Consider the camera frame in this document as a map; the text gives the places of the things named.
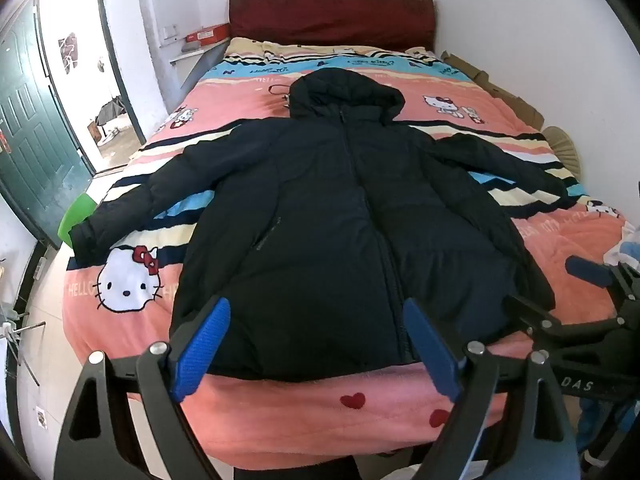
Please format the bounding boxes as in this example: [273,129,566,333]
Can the person's right hand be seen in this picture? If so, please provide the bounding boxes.
[575,397,640,453]

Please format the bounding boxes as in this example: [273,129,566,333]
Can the green door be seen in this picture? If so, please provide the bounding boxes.
[0,0,96,248]

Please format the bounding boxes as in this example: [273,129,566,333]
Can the green chair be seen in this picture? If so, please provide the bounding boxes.
[57,187,103,246]

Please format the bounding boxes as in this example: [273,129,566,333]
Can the black hooded jacket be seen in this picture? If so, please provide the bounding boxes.
[69,67,571,381]

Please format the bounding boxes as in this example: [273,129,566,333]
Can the dark red headboard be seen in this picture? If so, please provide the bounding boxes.
[228,0,435,53]

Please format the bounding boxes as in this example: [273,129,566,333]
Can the white wall shelf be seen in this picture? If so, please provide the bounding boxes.
[169,40,231,65]

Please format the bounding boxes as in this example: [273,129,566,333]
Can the straw fan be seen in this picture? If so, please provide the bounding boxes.
[542,126,583,178]

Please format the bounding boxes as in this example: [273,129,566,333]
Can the brown cardboard sheet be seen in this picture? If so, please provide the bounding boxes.
[440,50,546,131]

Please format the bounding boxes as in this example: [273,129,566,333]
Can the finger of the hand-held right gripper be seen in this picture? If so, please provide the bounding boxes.
[502,294,564,334]
[565,255,640,302]

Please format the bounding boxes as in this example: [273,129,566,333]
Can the striped cartoon cat blanket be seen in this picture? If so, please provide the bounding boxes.
[61,37,633,461]

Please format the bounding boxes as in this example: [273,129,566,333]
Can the wall poster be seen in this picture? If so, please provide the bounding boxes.
[58,32,82,75]

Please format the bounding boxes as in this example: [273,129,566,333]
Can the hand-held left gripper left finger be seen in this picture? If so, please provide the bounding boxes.
[54,296,232,480]

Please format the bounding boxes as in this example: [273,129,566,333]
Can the metal rack legs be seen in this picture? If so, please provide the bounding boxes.
[0,305,48,388]

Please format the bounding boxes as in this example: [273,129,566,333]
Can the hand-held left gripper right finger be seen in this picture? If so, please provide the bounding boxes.
[402,297,583,480]

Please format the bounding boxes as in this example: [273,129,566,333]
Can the dark pile in hallway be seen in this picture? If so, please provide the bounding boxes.
[94,96,127,127]

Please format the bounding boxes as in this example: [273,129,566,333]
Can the white and blue cloth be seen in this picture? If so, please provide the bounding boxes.
[602,220,640,267]

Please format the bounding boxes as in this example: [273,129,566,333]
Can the red box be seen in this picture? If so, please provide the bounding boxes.
[185,27,231,43]

